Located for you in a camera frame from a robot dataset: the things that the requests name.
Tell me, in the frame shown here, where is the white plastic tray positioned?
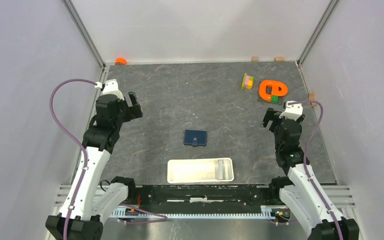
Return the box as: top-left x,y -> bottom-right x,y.
167,157 -> 235,184

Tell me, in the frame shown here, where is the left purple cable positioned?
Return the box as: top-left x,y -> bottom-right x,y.
49,78 -> 103,240

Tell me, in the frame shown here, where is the navy blue card holder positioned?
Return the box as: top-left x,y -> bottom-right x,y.
183,129 -> 208,147

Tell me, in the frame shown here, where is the stack of silver cards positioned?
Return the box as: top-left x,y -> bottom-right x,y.
216,160 -> 225,181

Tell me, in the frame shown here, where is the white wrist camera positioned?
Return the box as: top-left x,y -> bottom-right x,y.
102,79 -> 125,101
279,101 -> 303,121

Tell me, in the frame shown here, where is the pink green block stack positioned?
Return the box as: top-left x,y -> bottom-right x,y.
240,73 -> 254,90

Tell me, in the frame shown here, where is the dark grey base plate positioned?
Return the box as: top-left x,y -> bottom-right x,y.
257,95 -> 284,105

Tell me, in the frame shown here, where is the orange marble run piece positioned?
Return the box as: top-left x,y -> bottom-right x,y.
258,79 -> 289,100

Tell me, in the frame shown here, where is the green lego brick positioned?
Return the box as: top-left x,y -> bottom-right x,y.
270,95 -> 279,103

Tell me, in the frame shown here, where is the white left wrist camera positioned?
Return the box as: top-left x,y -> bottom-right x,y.
102,79 -> 125,101

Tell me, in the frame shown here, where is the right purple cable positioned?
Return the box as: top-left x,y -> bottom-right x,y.
286,100 -> 345,240

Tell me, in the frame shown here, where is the orange round cap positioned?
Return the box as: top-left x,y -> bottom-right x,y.
114,57 -> 127,66

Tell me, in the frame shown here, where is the curved wooden piece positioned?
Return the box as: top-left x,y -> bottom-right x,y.
308,93 -> 317,108

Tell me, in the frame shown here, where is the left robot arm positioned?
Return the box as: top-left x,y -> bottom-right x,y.
45,91 -> 143,240

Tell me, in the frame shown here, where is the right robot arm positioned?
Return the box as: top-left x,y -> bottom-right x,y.
261,107 -> 360,240

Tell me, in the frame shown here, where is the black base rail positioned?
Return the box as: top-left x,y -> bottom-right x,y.
123,184 -> 285,214

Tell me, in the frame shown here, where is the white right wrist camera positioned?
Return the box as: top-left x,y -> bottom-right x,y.
279,101 -> 303,121

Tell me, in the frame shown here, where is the purple cable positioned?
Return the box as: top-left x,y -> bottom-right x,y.
49,78 -> 103,240
286,100 -> 345,240

